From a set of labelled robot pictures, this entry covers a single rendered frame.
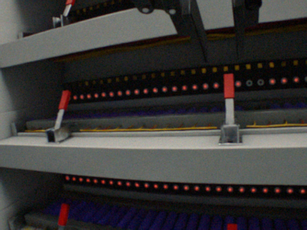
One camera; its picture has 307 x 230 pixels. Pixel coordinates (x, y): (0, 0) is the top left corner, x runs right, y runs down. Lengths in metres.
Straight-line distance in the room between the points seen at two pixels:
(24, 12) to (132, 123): 0.37
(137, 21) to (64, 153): 0.22
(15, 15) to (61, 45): 0.20
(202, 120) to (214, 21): 0.14
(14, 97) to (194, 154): 0.40
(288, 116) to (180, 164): 0.16
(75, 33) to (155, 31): 0.14
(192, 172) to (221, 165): 0.04
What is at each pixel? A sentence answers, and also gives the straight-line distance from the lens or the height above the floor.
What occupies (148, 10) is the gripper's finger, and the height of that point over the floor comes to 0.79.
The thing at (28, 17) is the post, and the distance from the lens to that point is 0.62.
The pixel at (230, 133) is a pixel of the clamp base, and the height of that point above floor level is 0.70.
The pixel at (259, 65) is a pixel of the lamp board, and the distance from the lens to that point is 0.45.
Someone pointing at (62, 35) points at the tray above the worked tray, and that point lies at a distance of 0.42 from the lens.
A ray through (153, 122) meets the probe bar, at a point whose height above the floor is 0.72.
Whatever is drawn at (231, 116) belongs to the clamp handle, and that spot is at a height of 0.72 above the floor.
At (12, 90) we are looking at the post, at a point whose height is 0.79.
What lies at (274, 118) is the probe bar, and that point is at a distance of 0.34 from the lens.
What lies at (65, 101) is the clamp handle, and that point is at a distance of 0.41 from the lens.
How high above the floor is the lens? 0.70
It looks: 7 degrees up
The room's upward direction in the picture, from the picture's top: 1 degrees counter-clockwise
